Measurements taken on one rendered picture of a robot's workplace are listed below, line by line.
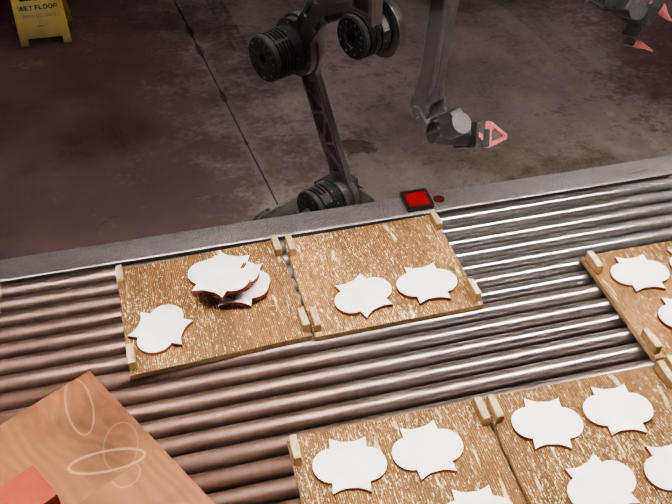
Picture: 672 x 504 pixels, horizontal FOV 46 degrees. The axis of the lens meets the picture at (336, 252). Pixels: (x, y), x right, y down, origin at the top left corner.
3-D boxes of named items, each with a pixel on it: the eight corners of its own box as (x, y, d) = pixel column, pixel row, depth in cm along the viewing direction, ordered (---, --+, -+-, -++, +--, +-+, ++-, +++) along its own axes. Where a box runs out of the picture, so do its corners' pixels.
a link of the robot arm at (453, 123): (432, 96, 208) (408, 108, 204) (458, 82, 197) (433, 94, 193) (453, 137, 209) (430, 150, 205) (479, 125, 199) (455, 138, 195)
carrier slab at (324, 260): (283, 244, 206) (283, 239, 205) (432, 218, 214) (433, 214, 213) (315, 341, 181) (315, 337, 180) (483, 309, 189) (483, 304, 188)
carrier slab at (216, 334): (116, 274, 198) (115, 269, 197) (277, 243, 206) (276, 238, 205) (130, 380, 173) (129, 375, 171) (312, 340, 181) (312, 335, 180)
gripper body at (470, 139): (482, 146, 205) (458, 145, 202) (458, 148, 214) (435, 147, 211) (483, 121, 205) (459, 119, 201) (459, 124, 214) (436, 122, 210)
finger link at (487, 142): (511, 148, 207) (482, 146, 203) (494, 149, 213) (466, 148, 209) (513, 122, 206) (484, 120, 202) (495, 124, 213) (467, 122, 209)
